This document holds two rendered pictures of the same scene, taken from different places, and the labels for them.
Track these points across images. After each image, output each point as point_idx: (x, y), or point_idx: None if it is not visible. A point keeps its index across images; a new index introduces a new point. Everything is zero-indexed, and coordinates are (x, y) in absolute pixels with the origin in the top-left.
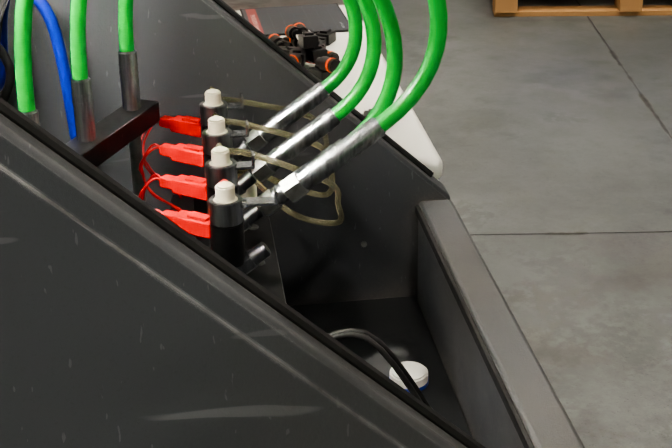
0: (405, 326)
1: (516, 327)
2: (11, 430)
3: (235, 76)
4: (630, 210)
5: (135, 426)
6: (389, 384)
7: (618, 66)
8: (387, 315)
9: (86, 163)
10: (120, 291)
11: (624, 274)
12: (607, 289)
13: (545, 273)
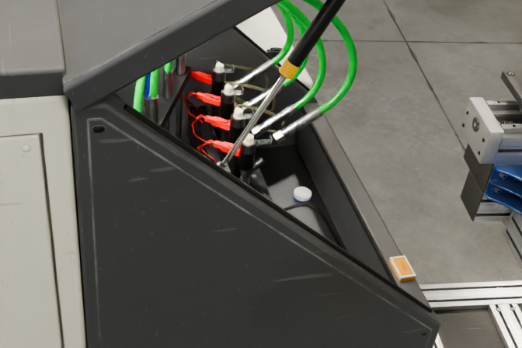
0: (294, 163)
1: (362, 185)
2: (220, 288)
3: (224, 49)
4: (350, 26)
5: (266, 283)
6: (356, 261)
7: None
8: (284, 156)
9: (264, 198)
10: (271, 241)
11: (348, 67)
12: (339, 77)
13: (307, 66)
